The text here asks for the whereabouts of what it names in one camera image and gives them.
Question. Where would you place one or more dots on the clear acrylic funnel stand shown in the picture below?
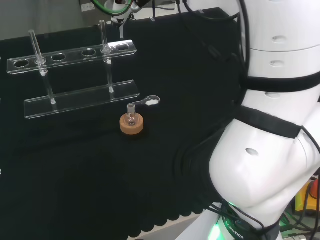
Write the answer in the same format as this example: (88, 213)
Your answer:
(82, 97)

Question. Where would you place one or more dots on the yellow stop button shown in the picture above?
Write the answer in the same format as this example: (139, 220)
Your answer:
(300, 202)

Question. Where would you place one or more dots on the glass weighing funnel with powder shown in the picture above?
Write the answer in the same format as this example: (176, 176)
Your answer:
(152, 102)

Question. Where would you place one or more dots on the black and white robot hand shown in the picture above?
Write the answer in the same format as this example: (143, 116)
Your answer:
(110, 4)

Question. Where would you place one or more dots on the black bench cloth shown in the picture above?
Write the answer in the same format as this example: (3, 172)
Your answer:
(87, 175)

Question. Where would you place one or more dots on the small round-bottom glass flask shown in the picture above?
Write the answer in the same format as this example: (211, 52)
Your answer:
(131, 120)

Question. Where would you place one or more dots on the clear plastic funnel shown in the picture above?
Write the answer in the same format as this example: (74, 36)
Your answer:
(121, 32)

